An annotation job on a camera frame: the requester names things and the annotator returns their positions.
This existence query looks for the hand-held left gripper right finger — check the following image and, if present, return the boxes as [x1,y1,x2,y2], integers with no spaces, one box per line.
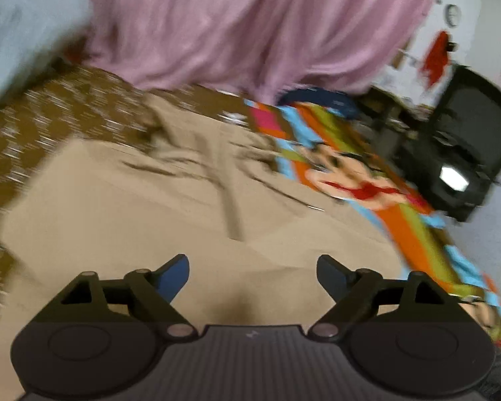
[308,254,446,339]

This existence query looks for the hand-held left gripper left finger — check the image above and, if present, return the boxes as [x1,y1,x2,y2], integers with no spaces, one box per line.
[60,254,199,339]

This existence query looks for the beige pants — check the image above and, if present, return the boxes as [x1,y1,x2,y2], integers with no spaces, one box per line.
[0,92,410,401]

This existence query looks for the dark desk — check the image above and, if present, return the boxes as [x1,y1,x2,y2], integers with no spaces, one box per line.
[358,84,436,161]

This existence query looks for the brown printed cartoon blanket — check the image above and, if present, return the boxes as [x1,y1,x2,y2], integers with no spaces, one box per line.
[0,66,501,349]

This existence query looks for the black office chair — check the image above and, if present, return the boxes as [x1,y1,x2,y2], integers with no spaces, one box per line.
[401,64,501,223]

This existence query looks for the red hanging cloth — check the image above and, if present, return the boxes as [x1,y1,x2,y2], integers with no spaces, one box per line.
[421,29,452,89]

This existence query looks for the pink curtain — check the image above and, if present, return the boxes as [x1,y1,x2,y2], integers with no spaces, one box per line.
[82,0,450,105]

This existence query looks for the grey pillow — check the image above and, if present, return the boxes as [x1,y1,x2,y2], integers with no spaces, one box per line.
[0,0,95,113]

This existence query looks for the round wall clock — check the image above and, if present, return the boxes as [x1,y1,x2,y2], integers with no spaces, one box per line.
[444,4,462,28]

